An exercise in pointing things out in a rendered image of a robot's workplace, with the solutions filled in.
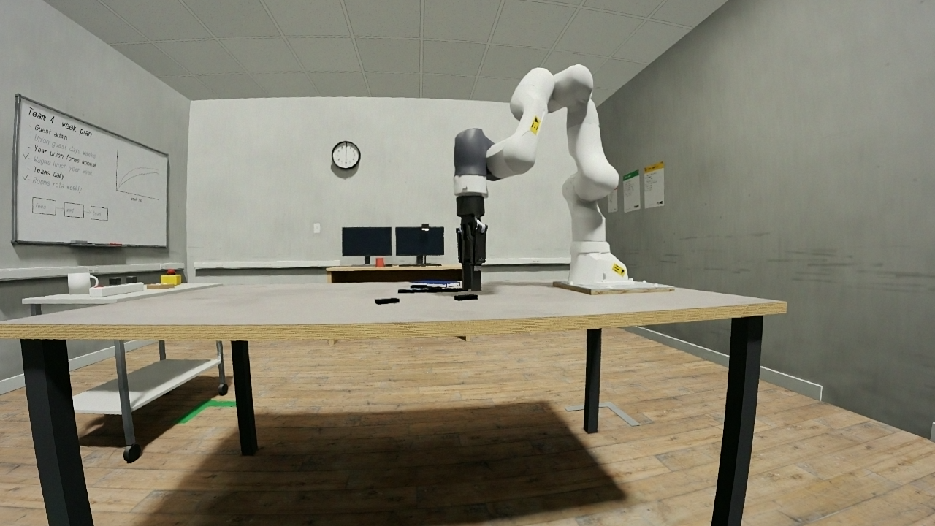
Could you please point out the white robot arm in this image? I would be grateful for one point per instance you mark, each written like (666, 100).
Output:
(477, 159)

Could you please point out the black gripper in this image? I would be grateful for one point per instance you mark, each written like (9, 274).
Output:
(471, 240)

